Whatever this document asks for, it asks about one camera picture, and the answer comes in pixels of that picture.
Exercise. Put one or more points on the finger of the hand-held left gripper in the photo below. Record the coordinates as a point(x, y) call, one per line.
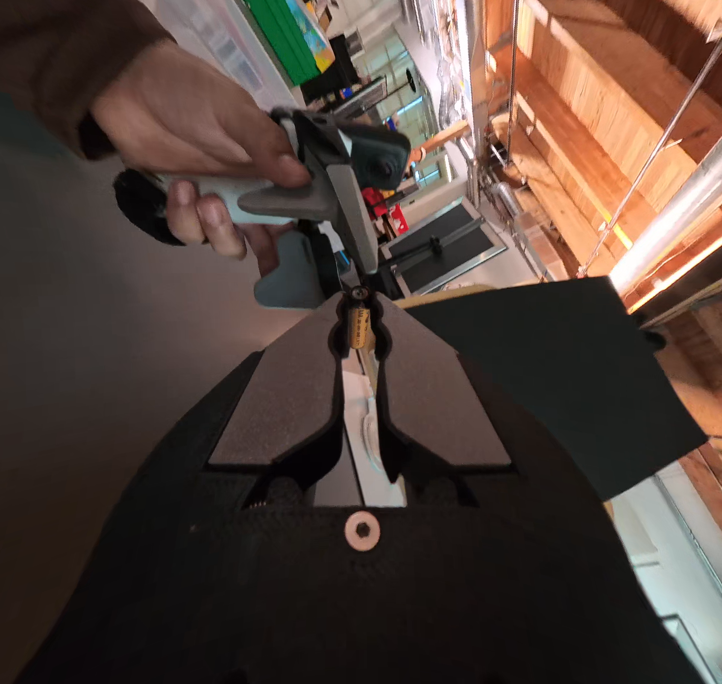
point(290, 272)
point(355, 216)

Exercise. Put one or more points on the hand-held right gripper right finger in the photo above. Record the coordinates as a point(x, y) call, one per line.
point(440, 402)

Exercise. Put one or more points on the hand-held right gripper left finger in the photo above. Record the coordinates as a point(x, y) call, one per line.
point(282, 402)

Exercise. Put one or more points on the brown cylindrical battery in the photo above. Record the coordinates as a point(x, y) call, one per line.
point(359, 326)

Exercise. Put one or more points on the person's left forearm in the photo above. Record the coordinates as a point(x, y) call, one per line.
point(67, 47)

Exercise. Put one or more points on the person's left hand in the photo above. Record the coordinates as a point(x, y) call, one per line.
point(186, 120)

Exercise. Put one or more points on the white stand base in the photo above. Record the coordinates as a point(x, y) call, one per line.
point(372, 447)

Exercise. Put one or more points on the black board with wooden edge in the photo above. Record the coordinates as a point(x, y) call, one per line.
point(564, 385)

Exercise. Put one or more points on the green plastic bin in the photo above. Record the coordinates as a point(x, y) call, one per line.
point(282, 24)

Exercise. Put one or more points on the clear plastic bin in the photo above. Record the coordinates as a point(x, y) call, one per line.
point(225, 35)

